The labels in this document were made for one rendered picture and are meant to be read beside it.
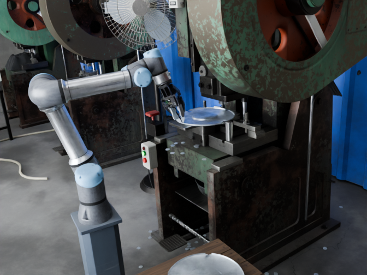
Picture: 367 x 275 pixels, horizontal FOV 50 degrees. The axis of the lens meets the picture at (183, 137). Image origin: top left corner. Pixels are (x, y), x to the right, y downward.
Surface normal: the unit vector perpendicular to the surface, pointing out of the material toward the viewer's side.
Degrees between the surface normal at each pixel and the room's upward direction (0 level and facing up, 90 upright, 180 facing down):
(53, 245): 0
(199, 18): 97
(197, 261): 0
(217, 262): 0
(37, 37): 90
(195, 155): 90
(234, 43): 90
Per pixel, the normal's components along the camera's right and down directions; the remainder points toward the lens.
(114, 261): 0.47, 0.28
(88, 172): -0.02, -0.89
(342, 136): -0.81, 0.25
